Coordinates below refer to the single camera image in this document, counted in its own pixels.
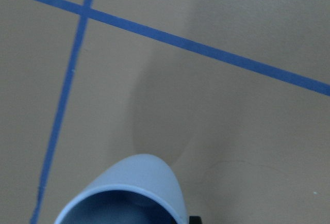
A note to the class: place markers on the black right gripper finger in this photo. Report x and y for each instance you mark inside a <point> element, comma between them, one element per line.
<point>195,220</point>

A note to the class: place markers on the light blue plastic cup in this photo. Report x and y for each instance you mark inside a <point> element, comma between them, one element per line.
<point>139,189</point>

